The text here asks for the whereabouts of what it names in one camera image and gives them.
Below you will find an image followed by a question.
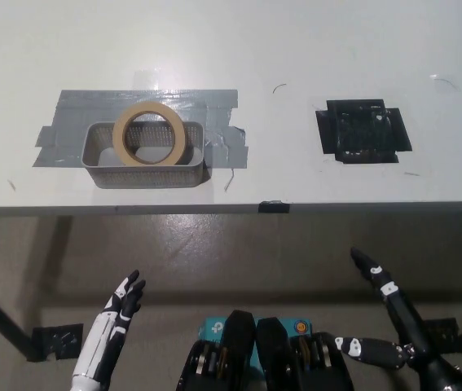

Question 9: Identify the black tape patch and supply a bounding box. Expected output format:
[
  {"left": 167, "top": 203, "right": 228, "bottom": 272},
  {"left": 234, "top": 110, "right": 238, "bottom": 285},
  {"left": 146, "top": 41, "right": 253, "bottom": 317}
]
[{"left": 315, "top": 99, "right": 413, "bottom": 165}]

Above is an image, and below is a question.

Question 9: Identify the grey duct tape patch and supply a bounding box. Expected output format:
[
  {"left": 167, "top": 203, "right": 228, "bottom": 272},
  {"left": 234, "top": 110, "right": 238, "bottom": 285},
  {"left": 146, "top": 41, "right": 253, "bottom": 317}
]
[{"left": 30, "top": 88, "right": 249, "bottom": 170}]

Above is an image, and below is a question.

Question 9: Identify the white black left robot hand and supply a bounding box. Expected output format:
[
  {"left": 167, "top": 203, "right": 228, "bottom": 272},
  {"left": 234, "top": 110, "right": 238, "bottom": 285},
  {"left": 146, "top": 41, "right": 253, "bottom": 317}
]
[{"left": 70, "top": 269, "right": 147, "bottom": 391}]

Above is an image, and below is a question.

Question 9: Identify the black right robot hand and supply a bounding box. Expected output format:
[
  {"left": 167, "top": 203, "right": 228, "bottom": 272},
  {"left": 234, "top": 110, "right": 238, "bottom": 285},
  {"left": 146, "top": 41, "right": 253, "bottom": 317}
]
[{"left": 334, "top": 247, "right": 462, "bottom": 391}]

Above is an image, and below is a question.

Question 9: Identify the beige masking tape roll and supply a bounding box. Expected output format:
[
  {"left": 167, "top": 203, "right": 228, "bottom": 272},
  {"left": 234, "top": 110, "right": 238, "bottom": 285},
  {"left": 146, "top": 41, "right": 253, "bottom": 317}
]
[{"left": 112, "top": 101, "right": 187, "bottom": 167}]

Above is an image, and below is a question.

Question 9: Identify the small grey perforated basket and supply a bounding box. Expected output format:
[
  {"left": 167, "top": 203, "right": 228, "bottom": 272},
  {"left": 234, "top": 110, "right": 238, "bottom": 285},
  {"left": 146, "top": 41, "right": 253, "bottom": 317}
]
[{"left": 79, "top": 121, "right": 205, "bottom": 190}]

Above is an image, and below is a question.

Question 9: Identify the black teal robot body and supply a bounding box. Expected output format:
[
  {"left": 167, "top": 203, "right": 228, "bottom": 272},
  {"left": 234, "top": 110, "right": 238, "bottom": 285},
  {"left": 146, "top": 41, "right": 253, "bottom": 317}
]
[{"left": 177, "top": 309, "right": 354, "bottom": 391}]

